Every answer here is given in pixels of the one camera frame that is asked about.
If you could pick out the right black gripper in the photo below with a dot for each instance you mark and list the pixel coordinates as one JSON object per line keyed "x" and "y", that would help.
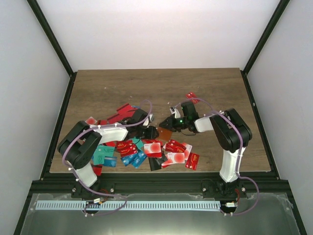
{"x": 170, "y": 124}

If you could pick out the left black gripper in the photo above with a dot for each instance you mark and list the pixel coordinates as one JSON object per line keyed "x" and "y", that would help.
{"x": 151, "y": 134}

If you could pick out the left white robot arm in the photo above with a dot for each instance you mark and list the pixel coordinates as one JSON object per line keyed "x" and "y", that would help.
{"x": 79, "y": 145}

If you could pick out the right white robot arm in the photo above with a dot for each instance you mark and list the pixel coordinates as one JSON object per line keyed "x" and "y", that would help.
{"x": 232, "y": 133}

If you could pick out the red gold VIP card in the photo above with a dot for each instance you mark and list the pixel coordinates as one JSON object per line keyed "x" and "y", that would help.
{"x": 126, "y": 148}

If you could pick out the lone red card far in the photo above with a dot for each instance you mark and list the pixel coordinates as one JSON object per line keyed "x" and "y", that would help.
{"x": 192, "y": 97}

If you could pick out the blue VIP card lower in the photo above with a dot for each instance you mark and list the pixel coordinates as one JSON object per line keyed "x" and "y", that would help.
{"x": 134, "y": 159}

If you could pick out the white red circle card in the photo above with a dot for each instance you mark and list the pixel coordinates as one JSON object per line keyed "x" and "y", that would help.
{"x": 177, "y": 158}

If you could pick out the red VIP card right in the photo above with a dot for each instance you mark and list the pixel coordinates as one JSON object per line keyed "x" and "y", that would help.
{"x": 192, "y": 161}

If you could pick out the teal card left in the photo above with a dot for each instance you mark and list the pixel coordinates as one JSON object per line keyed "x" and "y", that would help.
{"x": 101, "y": 152}

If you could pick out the white red card left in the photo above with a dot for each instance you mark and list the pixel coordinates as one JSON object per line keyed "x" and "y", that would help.
{"x": 91, "y": 121}

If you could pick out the light blue slotted strip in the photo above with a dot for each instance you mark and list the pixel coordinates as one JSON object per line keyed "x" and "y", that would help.
{"x": 130, "y": 205}

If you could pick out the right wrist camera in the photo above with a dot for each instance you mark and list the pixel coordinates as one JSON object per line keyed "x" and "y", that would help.
{"x": 175, "y": 112}

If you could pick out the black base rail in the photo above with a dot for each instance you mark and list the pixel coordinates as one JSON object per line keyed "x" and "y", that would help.
{"x": 209, "y": 185}

